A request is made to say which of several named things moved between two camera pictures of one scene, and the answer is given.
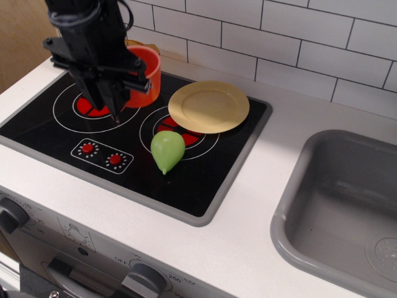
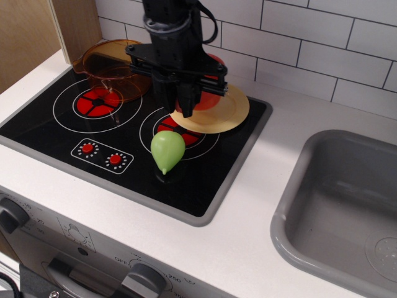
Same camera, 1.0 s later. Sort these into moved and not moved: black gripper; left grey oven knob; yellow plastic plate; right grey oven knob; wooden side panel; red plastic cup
Moved: red plastic cup; black gripper
Not moved: right grey oven knob; left grey oven knob; yellow plastic plate; wooden side panel
